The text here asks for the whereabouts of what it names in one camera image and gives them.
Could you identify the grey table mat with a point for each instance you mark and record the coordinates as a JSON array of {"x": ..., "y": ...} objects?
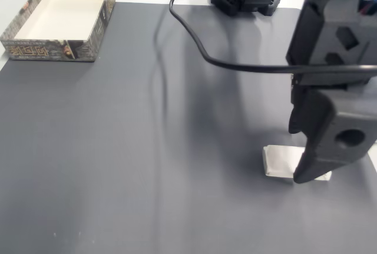
[{"x": 117, "y": 148}]

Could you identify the patterned cardboard box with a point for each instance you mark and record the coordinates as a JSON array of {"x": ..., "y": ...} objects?
[{"x": 53, "y": 50}]

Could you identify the white block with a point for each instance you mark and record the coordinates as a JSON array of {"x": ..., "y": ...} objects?
[{"x": 277, "y": 159}]

